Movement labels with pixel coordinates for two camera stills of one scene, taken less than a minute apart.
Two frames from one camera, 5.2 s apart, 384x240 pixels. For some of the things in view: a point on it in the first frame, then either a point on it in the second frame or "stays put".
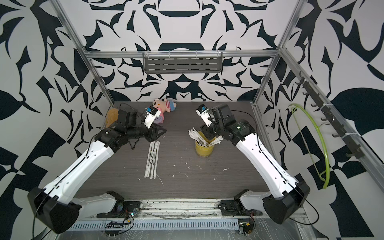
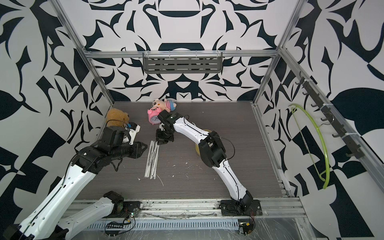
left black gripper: [154, 132] to [139, 149]
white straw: [153, 158] stays put
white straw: [151, 171] stays put
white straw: [156, 160] stays put
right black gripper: [206, 130] to [159, 138]
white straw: [149, 155] stays put
